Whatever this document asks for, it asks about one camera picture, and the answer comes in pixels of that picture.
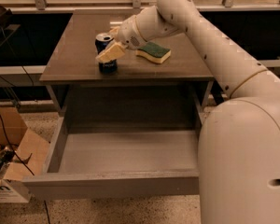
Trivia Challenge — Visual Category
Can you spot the black cable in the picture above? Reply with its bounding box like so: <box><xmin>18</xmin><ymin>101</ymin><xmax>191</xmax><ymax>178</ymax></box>
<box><xmin>0</xmin><ymin>16</ymin><xmax>51</xmax><ymax>224</ymax></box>

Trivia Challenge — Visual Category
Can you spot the blue pepsi can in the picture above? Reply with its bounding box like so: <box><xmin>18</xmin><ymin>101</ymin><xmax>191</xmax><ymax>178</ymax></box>
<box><xmin>94</xmin><ymin>32</ymin><xmax>119</xmax><ymax>75</ymax></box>

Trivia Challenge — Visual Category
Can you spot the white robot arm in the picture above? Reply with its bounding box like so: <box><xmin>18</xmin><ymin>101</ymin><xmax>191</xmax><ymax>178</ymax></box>
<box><xmin>96</xmin><ymin>0</ymin><xmax>280</xmax><ymax>224</ymax></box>

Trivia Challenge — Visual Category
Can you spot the green yellow sponge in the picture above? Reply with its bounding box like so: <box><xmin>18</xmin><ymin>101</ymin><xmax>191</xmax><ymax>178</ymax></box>
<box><xmin>135</xmin><ymin>42</ymin><xmax>171</xmax><ymax>64</ymax></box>

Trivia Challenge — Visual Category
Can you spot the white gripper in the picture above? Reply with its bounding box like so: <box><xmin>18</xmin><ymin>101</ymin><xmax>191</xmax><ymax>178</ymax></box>
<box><xmin>95</xmin><ymin>15</ymin><xmax>147</xmax><ymax>63</ymax></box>

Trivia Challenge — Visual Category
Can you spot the open grey top drawer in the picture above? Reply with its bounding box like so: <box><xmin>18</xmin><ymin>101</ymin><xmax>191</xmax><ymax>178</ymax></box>
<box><xmin>21</xmin><ymin>87</ymin><xmax>209</xmax><ymax>202</ymax></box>

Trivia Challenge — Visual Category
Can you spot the cardboard box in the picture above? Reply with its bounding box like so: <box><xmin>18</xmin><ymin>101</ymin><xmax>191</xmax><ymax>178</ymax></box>
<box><xmin>0</xmin><ymin>107</ymin><xmax>49</xmax><ymax>203</ymax></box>

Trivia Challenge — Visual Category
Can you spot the grey cabinet with top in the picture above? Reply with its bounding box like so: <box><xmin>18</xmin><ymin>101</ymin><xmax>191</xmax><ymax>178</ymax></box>
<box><xmin>39</xmin><ymin>8</ymin><xmax>216</xmax><ymax>117</ymax></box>

